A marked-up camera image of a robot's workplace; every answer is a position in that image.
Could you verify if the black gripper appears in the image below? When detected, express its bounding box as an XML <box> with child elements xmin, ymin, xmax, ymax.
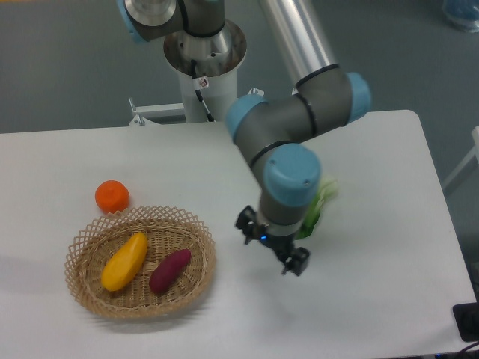
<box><xmin>235</xmin><ymin>206</ymin><xmax>311</xmax><ymax>276</ymax></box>

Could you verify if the yellow mango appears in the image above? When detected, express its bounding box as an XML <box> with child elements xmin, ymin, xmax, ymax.
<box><xmin>100</xmin><ymin>232</ymin><xmax>148</xmax><ymax>292</ymax></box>

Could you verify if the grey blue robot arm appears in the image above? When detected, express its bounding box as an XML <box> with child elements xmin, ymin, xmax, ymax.
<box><xmin>118</xmin><ymin>1</ymin><xmax>371</xmax><ymax>274</ymax></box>

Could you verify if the woven wicker basket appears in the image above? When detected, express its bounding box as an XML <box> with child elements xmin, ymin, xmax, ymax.
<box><xmin>64</xmin><ymin>206</ymin><xmax>216</xmax><ymax>319</ymax></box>

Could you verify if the green bok choy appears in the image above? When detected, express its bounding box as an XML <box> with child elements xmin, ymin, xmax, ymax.
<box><xmin>296</xmin><ymin>176</ymin><xmax>339</xmax><ymax>240</ymax></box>

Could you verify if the purple sweet potato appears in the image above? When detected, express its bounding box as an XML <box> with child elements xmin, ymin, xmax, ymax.
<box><xmin>149</xmin><ymin>248</ymin><xmax>192</xmax><ymax>294</ymax></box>

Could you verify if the orange tangerine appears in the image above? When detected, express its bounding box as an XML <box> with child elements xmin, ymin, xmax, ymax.
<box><xmin>94</xmin><ymin>180</ymin><xmax>129</xmax><ymax>214</ymax></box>

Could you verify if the black device at corner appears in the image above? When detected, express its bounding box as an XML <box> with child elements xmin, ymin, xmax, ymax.
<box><xmin>452</xmin><ymin>302</ymin><xmax>478</xmax><ymax>342</ymax></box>

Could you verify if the blue bag in background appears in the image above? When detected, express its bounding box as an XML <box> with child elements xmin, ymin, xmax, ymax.
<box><xmin>442</xmin><ymin>0</ymin><xmax>478</xmax><ymax>33</ymax></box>

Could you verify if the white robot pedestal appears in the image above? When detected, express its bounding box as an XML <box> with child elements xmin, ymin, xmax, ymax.
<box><xmin>128</xmin><ymin>20</ymin><xmax>265</xmax><ymax>126</ymax></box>

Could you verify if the white frame at right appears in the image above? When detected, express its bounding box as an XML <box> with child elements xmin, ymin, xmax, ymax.
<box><xmin>442</xmin><ymin>126</ymin><xmax>478</xmax><ymax>197</ymax></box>

